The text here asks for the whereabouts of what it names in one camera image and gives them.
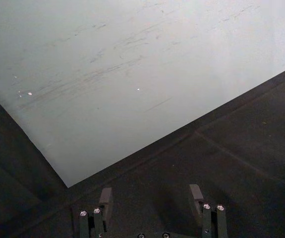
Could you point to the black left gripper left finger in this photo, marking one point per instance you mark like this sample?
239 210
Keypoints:
100 218

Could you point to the black table cloth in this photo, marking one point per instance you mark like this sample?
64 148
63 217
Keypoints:
206 158

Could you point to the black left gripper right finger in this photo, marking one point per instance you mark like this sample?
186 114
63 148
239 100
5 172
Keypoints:
212 218

